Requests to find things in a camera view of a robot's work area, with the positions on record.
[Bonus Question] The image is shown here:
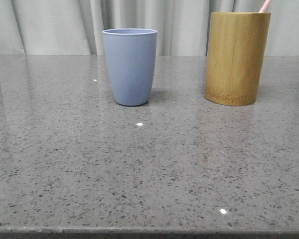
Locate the blue plastic cup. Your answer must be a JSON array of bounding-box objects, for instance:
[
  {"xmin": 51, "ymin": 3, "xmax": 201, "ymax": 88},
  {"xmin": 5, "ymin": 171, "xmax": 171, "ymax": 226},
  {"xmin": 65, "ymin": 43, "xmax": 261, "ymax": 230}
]
[{"xmin": 102, "ymin": 28, "xmax": 157, "ymax": 106}]

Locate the pink chopstick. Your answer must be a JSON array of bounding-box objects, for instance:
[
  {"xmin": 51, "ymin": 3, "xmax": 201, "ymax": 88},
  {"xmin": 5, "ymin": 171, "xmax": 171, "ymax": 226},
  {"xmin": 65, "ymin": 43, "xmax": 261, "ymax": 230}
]
[{"xmin": 259, "ymin": 0, "xmax": 272, "ymax": 13}]

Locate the bamboo wooden cup holder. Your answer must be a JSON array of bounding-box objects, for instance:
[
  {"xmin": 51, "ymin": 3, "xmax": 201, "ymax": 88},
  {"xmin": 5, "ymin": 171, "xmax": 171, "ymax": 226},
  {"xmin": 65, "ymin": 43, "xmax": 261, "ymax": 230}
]
[{"xmin": 205, "ymin": 12, "xmax": 271, "ymax": 106}]

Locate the grey pleated curtain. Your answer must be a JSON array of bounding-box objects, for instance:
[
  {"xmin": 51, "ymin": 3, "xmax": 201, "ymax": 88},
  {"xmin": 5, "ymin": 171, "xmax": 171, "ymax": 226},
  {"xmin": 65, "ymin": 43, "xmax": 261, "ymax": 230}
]
[{"xmin": 0, "ymin": 0, "xmax": 299, "ymax": 56}]

